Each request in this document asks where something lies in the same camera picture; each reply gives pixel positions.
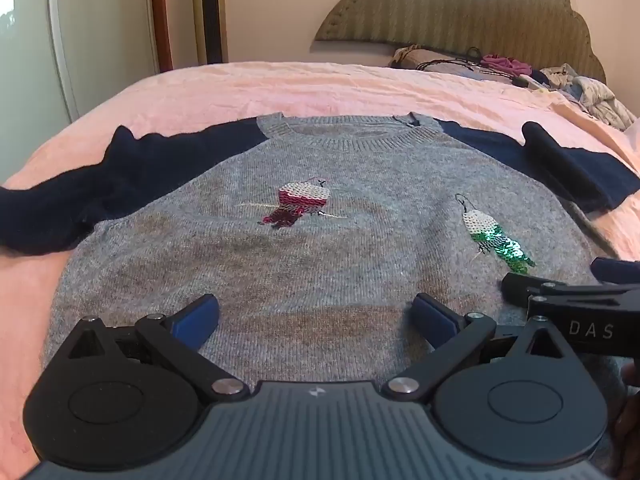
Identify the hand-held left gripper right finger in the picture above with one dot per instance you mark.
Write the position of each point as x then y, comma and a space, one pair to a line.
432, 317

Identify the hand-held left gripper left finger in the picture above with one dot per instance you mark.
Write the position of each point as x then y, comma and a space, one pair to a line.
197, 317

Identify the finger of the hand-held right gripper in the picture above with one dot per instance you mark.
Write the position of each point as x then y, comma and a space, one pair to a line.
620, 271
525, 287

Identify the grey sweater with navy sleeves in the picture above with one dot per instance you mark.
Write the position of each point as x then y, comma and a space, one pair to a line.
320, 260

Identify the pile of light clothes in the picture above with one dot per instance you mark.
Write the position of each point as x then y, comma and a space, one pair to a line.
595, 95

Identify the purple cloth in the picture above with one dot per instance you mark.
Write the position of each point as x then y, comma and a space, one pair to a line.
505, 64

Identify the pink bed sheet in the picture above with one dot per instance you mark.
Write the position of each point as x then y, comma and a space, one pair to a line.
320, 90

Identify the olive padded headboard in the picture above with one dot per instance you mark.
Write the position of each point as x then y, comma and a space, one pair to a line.
450, 10

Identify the white sliding wardrobe door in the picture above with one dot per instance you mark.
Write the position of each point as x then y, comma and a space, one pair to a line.
100, 35

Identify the gold tower air conditioner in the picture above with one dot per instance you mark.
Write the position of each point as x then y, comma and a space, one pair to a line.
210, 10

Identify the brown wooden door frame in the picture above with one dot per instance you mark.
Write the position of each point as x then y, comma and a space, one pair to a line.
161, 10

